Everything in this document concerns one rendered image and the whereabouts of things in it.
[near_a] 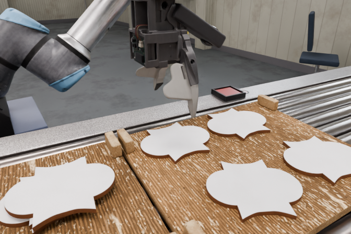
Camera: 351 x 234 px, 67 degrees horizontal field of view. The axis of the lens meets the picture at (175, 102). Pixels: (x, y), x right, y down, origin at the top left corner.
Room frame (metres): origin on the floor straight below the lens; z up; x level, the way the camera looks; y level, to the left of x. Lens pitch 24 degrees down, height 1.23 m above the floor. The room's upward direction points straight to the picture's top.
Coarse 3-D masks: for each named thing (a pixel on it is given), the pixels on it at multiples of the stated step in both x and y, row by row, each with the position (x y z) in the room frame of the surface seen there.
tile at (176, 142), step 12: (156, 132) 0.49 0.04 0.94; (168, 132) 0.49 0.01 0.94; (180, 132) 0.49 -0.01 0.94; (192, 132) 0.49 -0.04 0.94; (204, 132) 0.49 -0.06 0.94; (144, 144) 0.44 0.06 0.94; (156, 144) 0.44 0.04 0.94; (168, 144) 0.44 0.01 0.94; (180, 144) 0.44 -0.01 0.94; (192, 144) 0.44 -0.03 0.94; (204, 144) 0.45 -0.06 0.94; (156, 156) 0.41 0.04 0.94; (168, 156) 0.41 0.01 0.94; (180, 156) 0.40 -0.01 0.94
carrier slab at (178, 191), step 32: (160, 128) 0.52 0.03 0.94; (288, 128) 0.52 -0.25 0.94; (128, 160) 0.41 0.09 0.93; (160, 160) 0.40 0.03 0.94; (192, 160) 0.40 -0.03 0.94; (224, 160) 0.40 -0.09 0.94; (256, 160) 0.40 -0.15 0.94; (160, 192) 0.32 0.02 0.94; (192, 192) 0.32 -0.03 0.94; (320, 192) 0.32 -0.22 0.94; (224, 224) 0.26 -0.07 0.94; (256, 224) 0.26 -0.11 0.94; (288, 224) 0.26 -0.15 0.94; (320, 224) 0.26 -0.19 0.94
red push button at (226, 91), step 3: (228, 87) 0.81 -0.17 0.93; (219, 90) 0.78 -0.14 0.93; (222, 90) 0.78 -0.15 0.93; (225, 90) 0.78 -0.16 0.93; (228, 90) 0.78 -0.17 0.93; (231, 90) 0.78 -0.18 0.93; (234, 90) 0.78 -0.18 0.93; (225, 93) 0.75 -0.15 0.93; (228, 93) 0.75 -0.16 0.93; (231, 93) 0.75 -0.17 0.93; (234, 93) 0.75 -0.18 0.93
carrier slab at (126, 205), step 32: (32, 160) 0.40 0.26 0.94; (64, 160) 0.40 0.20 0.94; (96, 160) 0.40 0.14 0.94; (0, 192) 0.32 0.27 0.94; (128, 192) 0.32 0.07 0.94; (0, 224) 0.26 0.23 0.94; (64, 224) 0.26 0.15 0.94; (96, 224) 0.26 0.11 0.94; (128, 224) 0.26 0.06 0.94; (160, 224) 0.26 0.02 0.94
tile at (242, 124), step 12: (216, 120) 0.54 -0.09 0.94; (228, 120) 0.54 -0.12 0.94; (240, 120) 0.54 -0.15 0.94; (252, 120) 0.54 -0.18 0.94; (264, 120) 0.54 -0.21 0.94; (216, 132) 0.49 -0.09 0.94; (228, 132) 0.49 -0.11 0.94; (240, 132) 0.49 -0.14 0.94; (252, 132) 0.49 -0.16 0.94; (264, 132) 0.50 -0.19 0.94
